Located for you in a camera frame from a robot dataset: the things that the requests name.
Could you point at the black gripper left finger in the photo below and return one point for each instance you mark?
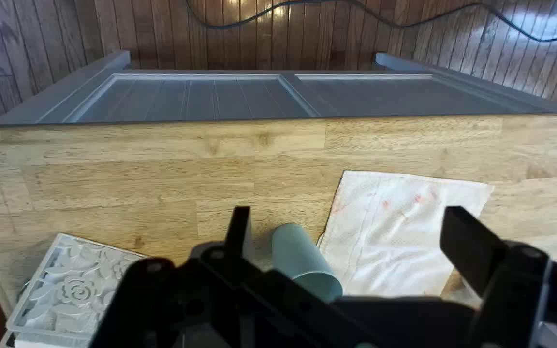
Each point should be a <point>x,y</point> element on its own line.
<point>238,230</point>

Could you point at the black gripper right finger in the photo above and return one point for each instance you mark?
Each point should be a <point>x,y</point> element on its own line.
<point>470,245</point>

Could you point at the grey-green cup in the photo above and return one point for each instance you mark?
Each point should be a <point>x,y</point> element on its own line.
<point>294,253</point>

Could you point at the white paper towel sheet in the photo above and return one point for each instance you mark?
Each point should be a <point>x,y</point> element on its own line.
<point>383,230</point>

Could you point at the white embossed napkin holder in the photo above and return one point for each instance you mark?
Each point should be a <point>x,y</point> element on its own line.
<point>67,294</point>

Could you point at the grey kitchen island cabinet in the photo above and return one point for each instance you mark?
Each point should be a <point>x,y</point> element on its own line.
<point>112,91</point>

